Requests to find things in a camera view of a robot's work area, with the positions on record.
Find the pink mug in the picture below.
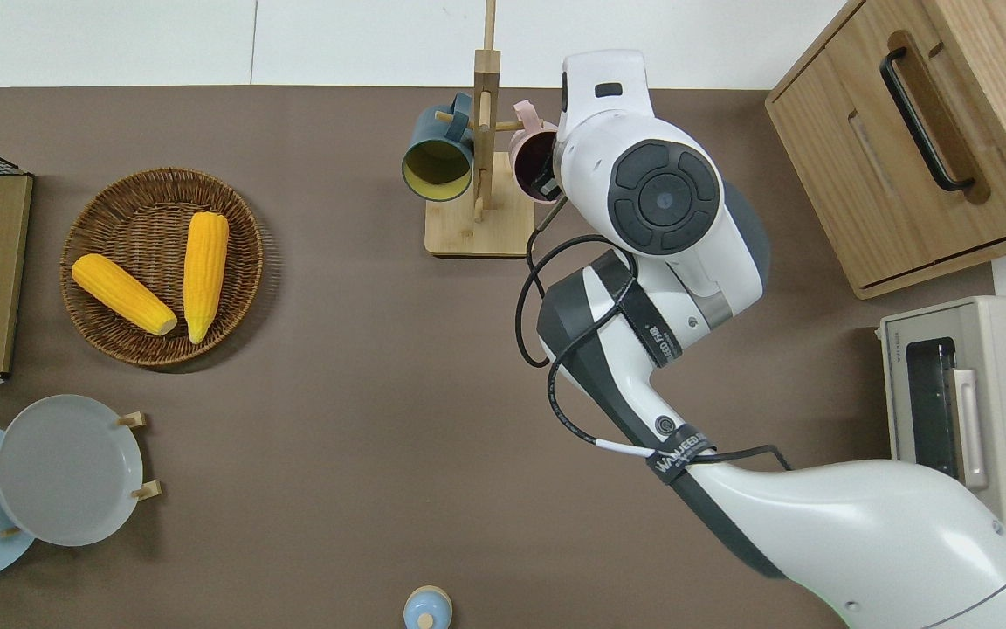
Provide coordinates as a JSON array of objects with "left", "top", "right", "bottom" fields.
[{"left": 509, "top": 100, "right": 562, "bottom": 204}]

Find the wooden mug tree stand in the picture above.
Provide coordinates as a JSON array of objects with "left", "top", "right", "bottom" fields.
[{"left": 425, "top": 0, "right": 539, "bottom": 259}]

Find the dark teal mug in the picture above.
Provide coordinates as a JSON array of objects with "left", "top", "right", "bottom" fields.
[{"left": 402, "top": 92, "right": 476, "bottom": 203}]

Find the wooden drawer cabinet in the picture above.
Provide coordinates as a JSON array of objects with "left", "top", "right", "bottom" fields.
[{"left": 765, "top": 0, "right": 1006, "bottom": 301}]

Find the brown table mat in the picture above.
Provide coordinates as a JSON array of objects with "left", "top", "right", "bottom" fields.
[{"left": 0, "top": 86, "right": 997, "bottom": 629}]

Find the yellow corn cob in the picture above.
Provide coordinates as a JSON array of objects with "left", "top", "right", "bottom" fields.
[
  {"left": 72, "top": 252, "right": 179, "bottom": 337},
  {"left": 183, "top": 212, "right": 231, "bottom": 345}
]

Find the round wicker basket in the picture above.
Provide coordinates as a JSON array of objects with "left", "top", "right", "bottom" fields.
[{"left": 60, "top": 167, "right": 265, "bottom": 367}]

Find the small blue round bell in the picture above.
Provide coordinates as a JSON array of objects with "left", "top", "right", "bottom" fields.
[{"left": 403, "top": 585, "right": 453, "bottom": 629}]

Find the wooden plate rack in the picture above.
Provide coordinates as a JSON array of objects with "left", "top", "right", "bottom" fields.
[{"left": 0, "top": 411, "right": 163, "bottom": 539}]

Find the grey plate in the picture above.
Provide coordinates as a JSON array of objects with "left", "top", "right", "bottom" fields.
[{"left": 0, "top": 394, "right": 144, "bottom": 548}]

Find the black cabinet handle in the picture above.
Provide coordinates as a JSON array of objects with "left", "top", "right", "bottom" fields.
[{"left": 879, "top": 45, "right": 977, "bottom": 193}]

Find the silver oven door handle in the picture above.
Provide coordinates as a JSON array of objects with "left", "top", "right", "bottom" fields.
[{"left": 953, "top": 367, "right": 990, "bottom": 490}]

